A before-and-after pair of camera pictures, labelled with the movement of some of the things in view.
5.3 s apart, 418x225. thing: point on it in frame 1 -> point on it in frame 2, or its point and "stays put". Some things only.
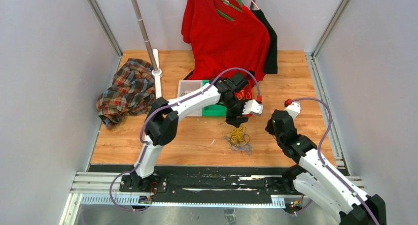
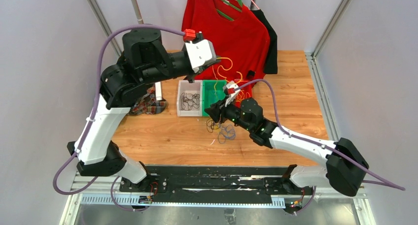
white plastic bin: (185, 86) stays put
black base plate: (219, 184) stays put
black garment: (271, 66) stays put
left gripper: (232, 118) -> (191, 77)
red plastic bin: (246, 92) stays put
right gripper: (269, 128) -> (218, 112)
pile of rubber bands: (237, 135) -> (218, 73)
